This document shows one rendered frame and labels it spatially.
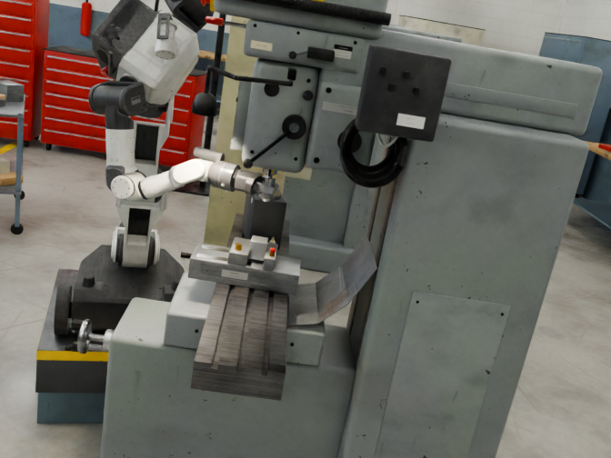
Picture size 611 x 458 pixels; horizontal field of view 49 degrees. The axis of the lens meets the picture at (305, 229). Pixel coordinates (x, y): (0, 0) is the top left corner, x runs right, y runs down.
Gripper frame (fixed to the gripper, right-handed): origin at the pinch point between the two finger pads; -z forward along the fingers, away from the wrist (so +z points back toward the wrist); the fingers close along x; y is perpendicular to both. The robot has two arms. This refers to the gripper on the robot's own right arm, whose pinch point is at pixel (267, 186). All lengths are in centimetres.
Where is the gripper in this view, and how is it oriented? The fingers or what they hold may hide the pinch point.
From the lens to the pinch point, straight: 211.0
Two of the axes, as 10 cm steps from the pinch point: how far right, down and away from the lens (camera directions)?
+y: -1.8, 9.3, 3.2
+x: 2.8, -2.6, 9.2
